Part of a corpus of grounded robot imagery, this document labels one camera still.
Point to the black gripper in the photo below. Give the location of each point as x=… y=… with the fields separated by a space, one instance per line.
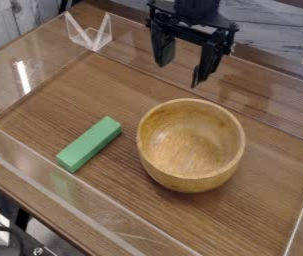
x=195 y=21

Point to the brown wooden bowl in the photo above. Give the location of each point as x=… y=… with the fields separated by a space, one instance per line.
x=191 y=143

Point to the green rectangular block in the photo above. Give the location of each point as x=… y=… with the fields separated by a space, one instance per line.
x=86 y=145

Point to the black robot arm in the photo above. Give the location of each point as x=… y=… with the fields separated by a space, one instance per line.
x=193 y=21

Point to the black table leg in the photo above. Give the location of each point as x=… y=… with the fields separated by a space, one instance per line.
x=20 y=219

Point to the clear acrylic tray wall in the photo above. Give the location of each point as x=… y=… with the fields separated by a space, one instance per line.
x=108 y=208

